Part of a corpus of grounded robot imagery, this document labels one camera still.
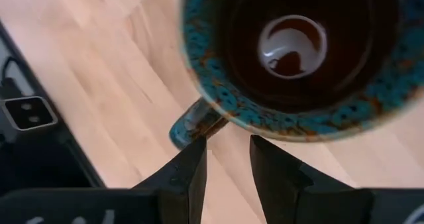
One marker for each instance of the small silver-framed depth camera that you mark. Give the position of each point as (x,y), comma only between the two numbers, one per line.
(28,114)

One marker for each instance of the blue speckled mug brown inside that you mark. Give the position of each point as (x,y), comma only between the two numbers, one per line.
(232,94)

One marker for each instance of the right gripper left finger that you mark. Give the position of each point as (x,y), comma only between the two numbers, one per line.
(99,207)

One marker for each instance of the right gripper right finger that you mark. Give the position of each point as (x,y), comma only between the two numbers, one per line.
(314,207)

